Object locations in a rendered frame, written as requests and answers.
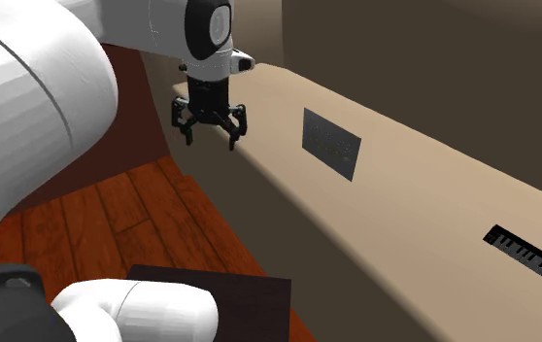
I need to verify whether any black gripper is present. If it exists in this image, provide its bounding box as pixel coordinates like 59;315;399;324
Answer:
170;75;249;153

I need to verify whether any grey flat tablet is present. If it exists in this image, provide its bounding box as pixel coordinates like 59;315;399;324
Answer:
300;107;362;183

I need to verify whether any dark robot stand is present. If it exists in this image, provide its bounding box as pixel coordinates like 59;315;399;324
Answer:
124;264;293;342

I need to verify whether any beige desk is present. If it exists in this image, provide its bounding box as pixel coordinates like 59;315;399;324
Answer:
140;51;542;342

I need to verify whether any black keyboard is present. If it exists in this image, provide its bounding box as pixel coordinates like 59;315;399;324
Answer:
482;223;542;298

